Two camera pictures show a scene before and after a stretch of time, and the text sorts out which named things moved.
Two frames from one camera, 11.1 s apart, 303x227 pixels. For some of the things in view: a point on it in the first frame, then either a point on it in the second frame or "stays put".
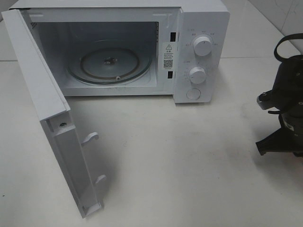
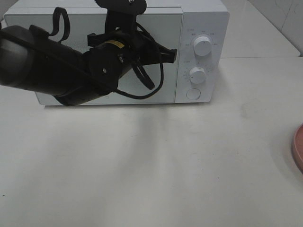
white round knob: x=202 y=46 stays put
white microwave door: x=54 y=111 to x=82 y=25
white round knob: x=197 y=75 stays put
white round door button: x=193 y=93 stays put
